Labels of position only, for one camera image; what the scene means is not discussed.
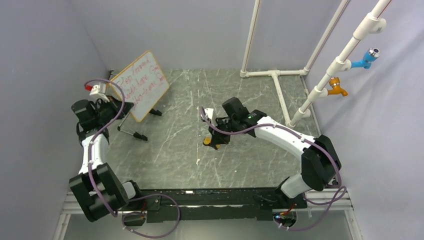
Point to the aluminium frame rail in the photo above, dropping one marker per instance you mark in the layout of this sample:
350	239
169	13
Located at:
329	216

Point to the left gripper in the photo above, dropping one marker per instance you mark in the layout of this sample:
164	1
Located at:
114	103

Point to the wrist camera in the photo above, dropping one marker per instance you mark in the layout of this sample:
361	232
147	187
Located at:
98	91
209	114

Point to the orange faucet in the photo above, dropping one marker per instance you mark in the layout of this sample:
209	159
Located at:
336	89

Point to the yellow framed whiteboard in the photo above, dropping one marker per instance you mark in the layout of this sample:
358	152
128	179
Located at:
143	84

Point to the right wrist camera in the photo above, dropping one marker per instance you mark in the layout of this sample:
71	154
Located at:
209	114

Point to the yellow whiteboard eraser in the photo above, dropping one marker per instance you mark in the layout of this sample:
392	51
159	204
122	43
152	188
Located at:
207	141

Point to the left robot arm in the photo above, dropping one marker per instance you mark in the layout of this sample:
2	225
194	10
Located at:
96	187

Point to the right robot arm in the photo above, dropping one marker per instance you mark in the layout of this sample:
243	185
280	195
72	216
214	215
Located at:
319	162

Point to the white PVC pipe frame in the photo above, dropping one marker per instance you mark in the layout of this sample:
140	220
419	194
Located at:
372	23

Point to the blue faucet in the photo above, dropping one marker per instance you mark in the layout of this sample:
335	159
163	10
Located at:
368	58

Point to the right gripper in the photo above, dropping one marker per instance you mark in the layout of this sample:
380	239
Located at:
219	138

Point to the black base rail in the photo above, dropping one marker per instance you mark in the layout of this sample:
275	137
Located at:
210	204

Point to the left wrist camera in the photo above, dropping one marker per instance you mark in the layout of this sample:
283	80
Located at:
98	91

